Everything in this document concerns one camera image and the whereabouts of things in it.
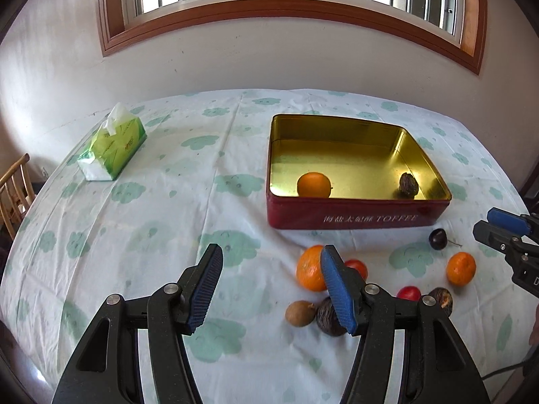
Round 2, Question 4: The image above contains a dark plum with stem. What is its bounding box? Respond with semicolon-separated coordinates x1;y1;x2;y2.
428;228;463;251

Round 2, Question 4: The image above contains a wooden framed window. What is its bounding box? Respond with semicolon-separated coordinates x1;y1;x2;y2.
95;0;488;75

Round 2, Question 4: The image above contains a small orange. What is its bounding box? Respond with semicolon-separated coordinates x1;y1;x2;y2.
446;251;477;288

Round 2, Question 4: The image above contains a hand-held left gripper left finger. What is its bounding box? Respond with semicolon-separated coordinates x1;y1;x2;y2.
51;243;224;404

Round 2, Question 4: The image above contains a dark wrinkled passion fruit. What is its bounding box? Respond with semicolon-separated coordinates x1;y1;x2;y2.
316;296;350;337
427;287;454;316
399;172;419;198

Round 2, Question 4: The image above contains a large orange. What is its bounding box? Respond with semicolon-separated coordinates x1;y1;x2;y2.
296;245;328;292

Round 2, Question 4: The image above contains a wooden chair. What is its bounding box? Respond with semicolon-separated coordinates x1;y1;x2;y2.
0;154;36;240

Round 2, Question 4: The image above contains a black cable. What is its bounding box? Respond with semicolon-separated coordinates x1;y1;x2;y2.
480;345;539;381

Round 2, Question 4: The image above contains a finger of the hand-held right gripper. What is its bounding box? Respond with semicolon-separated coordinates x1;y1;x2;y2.
487;207;539;237
473;220;539;264

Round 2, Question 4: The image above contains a medium orange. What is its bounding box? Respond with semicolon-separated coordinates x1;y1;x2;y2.
297;172;332;198

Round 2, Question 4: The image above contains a green tissue pack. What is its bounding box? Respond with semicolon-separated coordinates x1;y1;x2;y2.
76;102;147;181

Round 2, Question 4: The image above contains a red tomato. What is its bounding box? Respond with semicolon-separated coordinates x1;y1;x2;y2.
344;259;369;282
396;285;422;302

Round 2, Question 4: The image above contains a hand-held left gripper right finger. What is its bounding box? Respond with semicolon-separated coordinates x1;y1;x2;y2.
320;244;491;404

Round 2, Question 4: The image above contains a red and gold tin box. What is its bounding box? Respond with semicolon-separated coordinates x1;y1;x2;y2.
266;113;452;230

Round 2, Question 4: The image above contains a white tablecloth with green clouds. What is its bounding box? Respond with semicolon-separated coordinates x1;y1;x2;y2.
0;88;539;404

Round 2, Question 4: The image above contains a brown round fruit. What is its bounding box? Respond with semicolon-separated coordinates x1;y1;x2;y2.
285;300;316;327

